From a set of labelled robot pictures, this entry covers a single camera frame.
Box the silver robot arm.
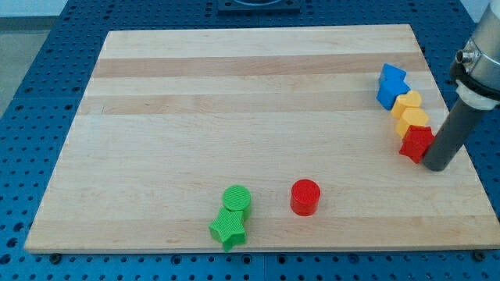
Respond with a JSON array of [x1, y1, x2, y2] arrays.
[[450, 0, 499, 111]]

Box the green star block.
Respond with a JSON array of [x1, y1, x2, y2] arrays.
[[209, 208, 247, 252]]

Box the red star block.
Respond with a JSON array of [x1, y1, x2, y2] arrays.
[[398, 125, 434, 164]]

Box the green cylinder block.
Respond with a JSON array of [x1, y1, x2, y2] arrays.
[[222, 185, 252, 221]]

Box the wooden board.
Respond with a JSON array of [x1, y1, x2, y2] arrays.
[[24, 24, 499, 254]]

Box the red cylinder block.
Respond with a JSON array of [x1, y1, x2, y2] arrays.
[[290, 179, 321, 216]]

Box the blue pentagon block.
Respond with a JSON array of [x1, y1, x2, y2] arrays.
[[376, 80, 410, 111]]

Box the blue cube block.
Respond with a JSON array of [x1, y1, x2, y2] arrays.
[[378, 63, 406, 83]]

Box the yellow hexagon block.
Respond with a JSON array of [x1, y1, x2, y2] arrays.
[[395, 108, 430, 138]]

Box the yellow heart block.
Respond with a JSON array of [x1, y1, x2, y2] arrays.
[[391, 90, 422, 119]]

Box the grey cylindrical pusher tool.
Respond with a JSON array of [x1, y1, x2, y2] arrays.
[[421, 98, 488, 172]]

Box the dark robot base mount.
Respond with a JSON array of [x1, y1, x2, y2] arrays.
[[217, 0, 303, 14]]

